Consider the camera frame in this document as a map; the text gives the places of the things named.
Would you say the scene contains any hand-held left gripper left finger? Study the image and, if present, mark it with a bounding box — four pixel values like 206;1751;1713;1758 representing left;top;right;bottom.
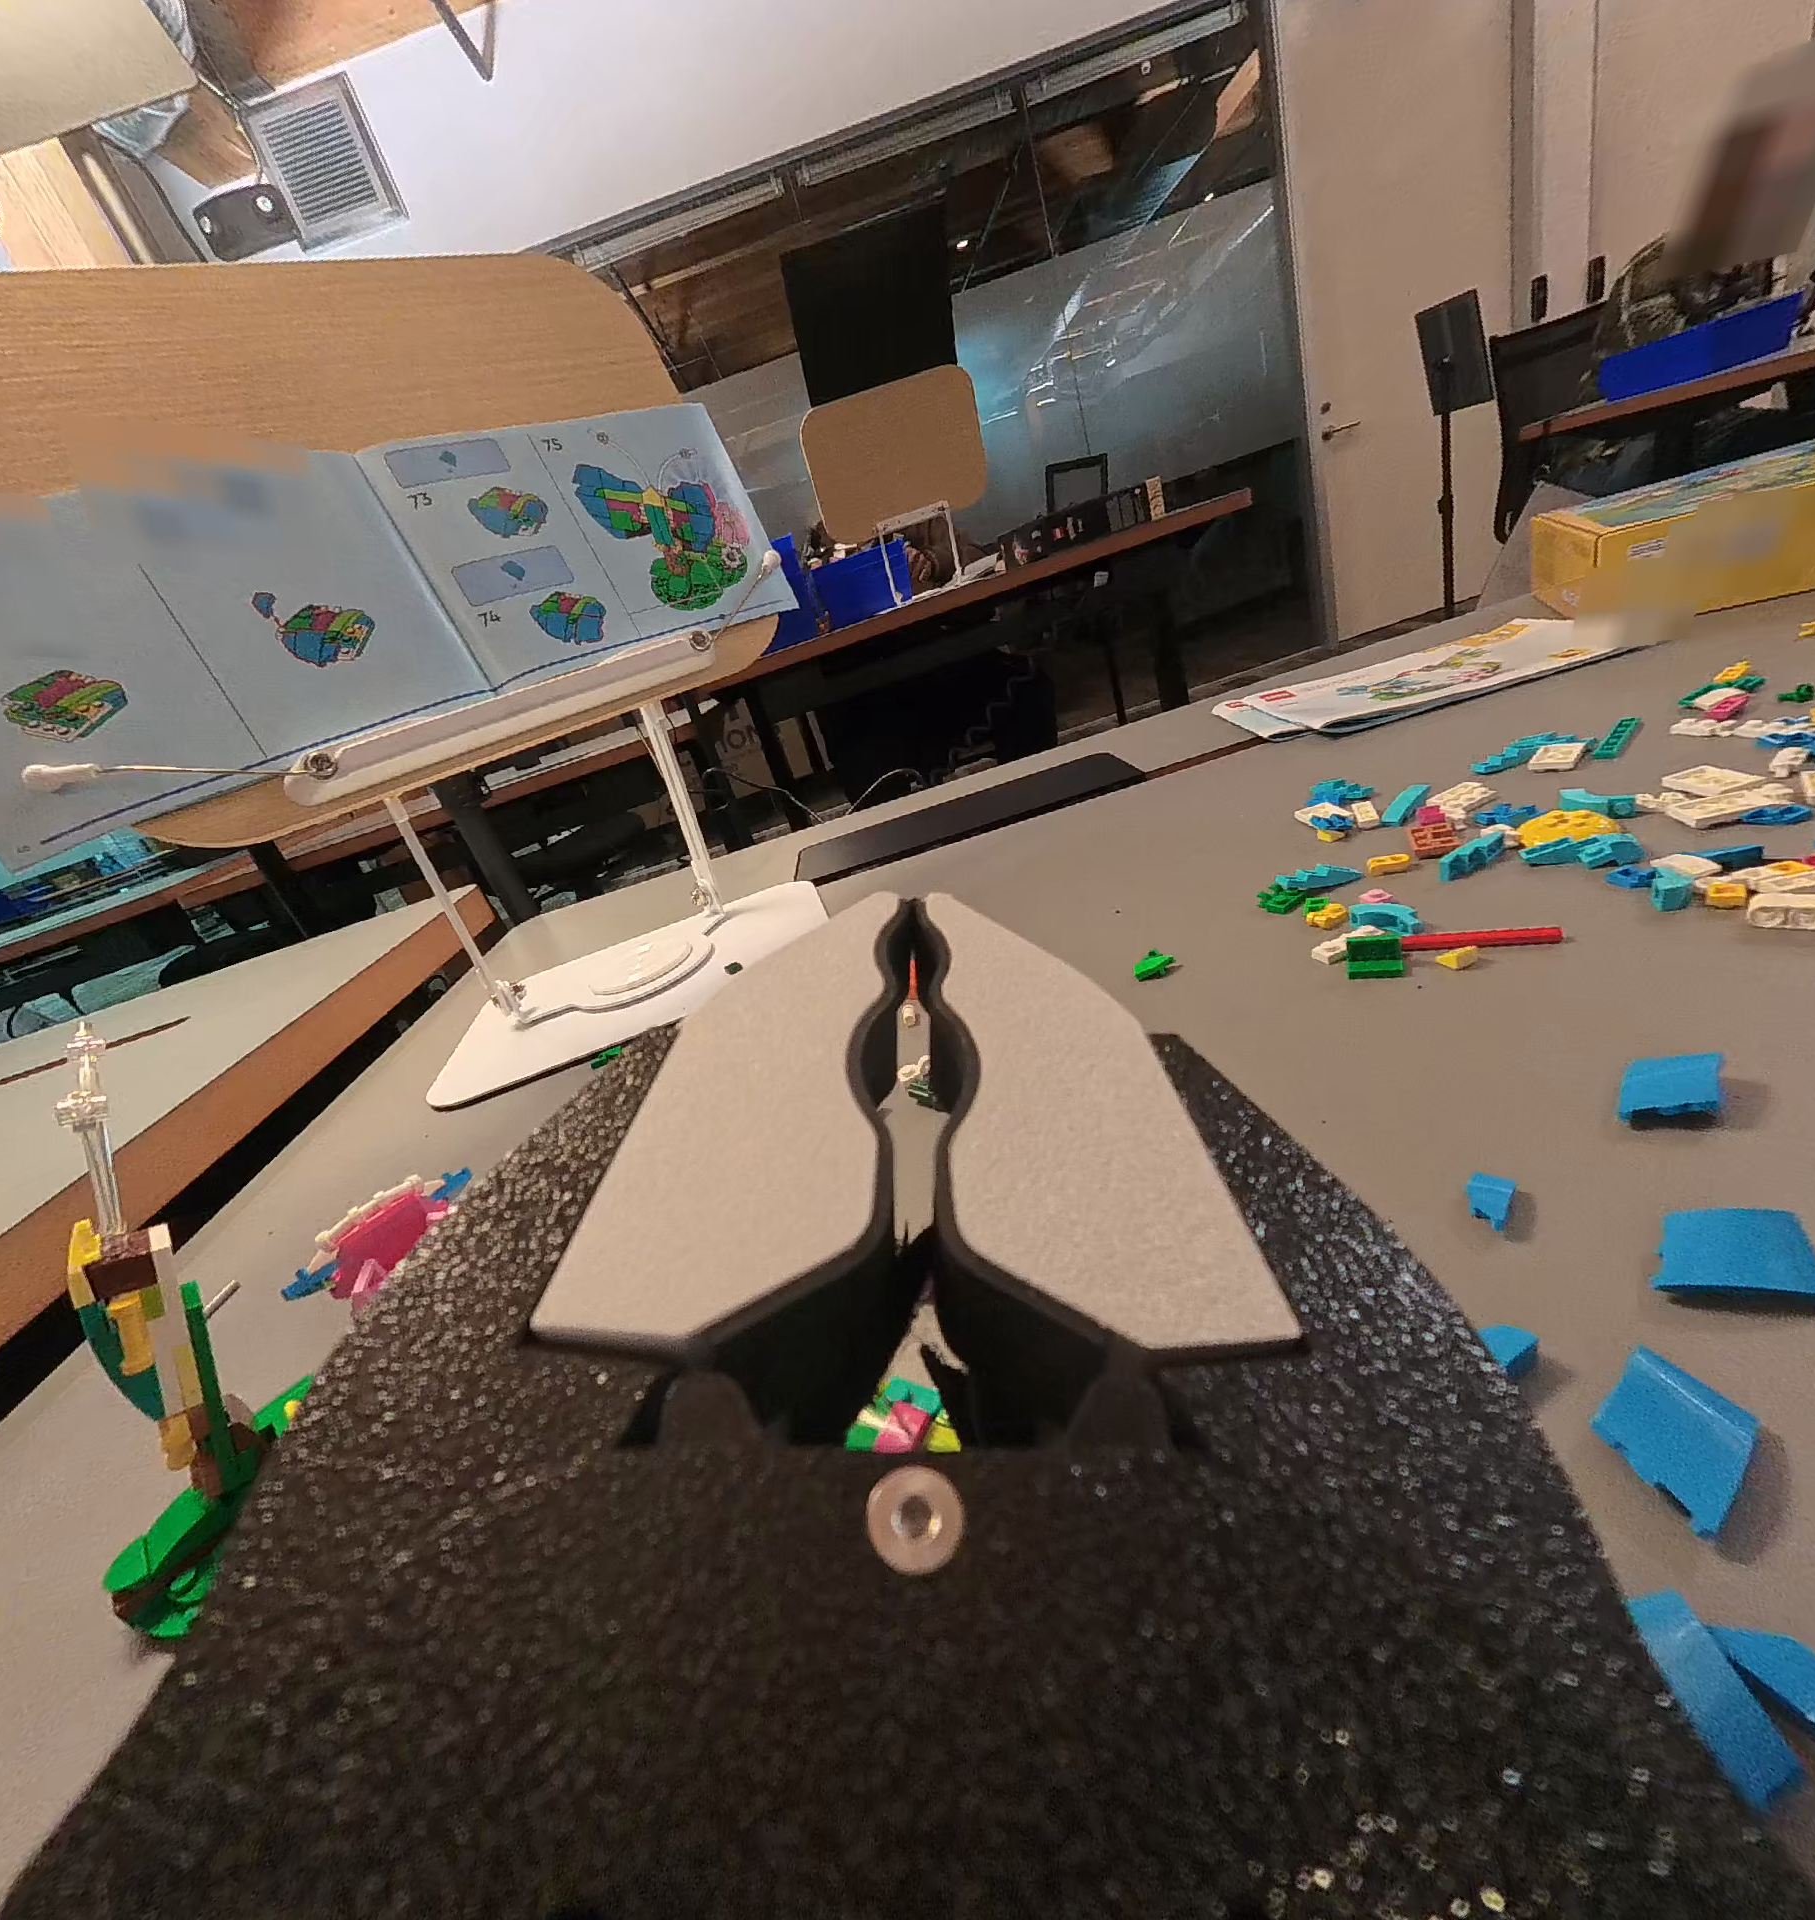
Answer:
528;894;935;1374

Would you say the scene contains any black music stand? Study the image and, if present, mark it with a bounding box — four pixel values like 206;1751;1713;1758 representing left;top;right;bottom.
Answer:
1416;289;1497;616

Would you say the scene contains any small wooden board stand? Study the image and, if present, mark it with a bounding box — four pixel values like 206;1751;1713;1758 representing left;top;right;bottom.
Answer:
798;364;1004;602

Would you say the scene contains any white air vent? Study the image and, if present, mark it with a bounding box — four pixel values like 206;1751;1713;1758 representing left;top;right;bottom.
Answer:
238;73;411;255

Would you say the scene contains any long brown-edged table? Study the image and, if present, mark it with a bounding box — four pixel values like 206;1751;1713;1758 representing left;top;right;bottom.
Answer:
666;486;1253;721

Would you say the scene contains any multicolour lego assembly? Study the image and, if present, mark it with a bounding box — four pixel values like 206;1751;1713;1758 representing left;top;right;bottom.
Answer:
842;1373;970;1459

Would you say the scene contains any wooden book stand white base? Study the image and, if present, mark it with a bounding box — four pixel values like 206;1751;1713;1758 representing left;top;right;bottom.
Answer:
0;252;828;1115

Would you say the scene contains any black office chair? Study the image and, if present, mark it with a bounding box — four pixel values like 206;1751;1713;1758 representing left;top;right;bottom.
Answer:
1488;301;1614;547

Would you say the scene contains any closed lego instruction booklet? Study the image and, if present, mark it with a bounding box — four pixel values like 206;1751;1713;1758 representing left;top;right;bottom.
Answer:
1210;616;1651;741

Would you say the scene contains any large blue storage bin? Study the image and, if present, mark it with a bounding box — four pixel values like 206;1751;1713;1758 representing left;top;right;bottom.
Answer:
1595;293;1810;406

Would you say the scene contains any green lego flower stem model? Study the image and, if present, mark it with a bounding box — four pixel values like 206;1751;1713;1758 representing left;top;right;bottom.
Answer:
53;1022;319;1647

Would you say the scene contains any pink lego flower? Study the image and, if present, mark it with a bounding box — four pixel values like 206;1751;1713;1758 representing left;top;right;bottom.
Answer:
280;1166;472;1305

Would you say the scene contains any yellow lego box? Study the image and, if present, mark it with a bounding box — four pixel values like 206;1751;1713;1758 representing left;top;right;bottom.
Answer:
1528;452;1815;622

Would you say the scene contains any open lego instruction booklet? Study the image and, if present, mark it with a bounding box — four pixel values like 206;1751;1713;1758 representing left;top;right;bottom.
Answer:
0;404;798;876

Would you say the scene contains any black monitor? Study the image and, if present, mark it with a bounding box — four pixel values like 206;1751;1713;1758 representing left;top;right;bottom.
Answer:
779;204;955;410

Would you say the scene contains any grey side table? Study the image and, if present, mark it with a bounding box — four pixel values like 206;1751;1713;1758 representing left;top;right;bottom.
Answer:
0;886;496;1389

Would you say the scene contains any group of blue lego shells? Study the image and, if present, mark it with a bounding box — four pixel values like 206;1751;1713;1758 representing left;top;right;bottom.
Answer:
1464;1052;1815;1819

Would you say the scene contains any pile of loose lego pieces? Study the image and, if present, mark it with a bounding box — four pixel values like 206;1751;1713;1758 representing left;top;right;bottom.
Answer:
1255;609;1815;984

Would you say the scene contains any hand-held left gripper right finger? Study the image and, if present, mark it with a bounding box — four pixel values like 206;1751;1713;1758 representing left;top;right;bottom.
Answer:
920;894;1306;1370

